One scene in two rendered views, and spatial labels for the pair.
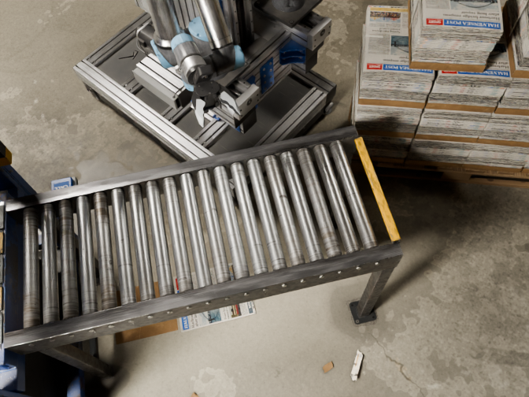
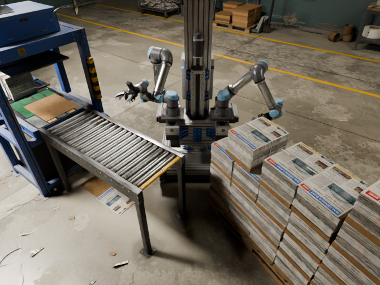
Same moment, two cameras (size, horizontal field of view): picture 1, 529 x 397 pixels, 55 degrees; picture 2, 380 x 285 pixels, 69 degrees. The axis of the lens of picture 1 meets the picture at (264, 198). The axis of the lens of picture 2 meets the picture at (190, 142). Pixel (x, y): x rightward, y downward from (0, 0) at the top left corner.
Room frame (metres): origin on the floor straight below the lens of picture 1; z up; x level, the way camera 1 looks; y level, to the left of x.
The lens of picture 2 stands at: (-0.09, -1.66, 2.30)
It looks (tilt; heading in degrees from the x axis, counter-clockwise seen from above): 38 degrees down; 46
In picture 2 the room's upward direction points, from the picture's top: 1 degrees counter-clockwise
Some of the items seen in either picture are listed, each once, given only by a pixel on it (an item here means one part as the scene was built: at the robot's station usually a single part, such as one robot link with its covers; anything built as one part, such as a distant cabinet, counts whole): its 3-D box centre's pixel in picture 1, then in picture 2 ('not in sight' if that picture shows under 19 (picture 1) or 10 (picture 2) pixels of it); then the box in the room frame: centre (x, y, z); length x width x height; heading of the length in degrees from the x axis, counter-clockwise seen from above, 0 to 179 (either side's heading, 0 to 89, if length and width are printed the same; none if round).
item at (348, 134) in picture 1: (187, 174); (129, 133); (1.00, 0.29, 0.74); 1.34 x 0.05 x 0.12; 98
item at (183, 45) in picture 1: (186, 53); (142, 85); (1.17, 0.20, 1.21); 0.11 x 0.08 x 0.09; 19
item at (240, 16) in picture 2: not in sight; (237, 16); (6.77, 3.34, 0.28); 1.20 x 0.83 x 0.57; 98
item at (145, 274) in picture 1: (141, 241); (93, 135); (0.73, 0.45, 0.77); 0.47 x 0.05 x 0.05; 8
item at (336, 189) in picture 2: not in sight; (337, 188); (1.33, -1.47, 1.06); 0.37 x 0.28 x 0.01; 167
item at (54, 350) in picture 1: (80, 359); (59, 167); (0.43, 0.80, 0.34); 0.06 x 0.06 x 0.68; 8
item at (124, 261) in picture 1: (123, 245); (89, 133); (0.72, 0.51, 0.77); 0.47 x 0.05 x 0.05; 8
